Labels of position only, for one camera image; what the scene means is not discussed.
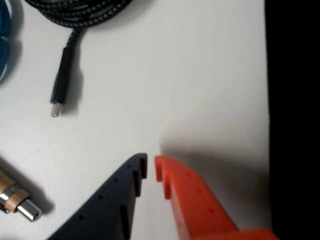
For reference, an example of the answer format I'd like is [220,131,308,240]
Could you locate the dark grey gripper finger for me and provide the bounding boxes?
[47,152,148,240]

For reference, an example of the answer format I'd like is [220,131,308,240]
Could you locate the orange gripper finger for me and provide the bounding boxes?
[153,154,281,240]

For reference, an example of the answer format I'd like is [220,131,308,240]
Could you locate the black fabric bag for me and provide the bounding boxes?
[264,0,320,240]

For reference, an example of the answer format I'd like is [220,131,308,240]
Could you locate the black braided usb cable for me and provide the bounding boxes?
[24,0,135,118]

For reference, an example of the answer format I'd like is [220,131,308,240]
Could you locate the teal handled scissors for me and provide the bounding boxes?
[0,0,12,85]

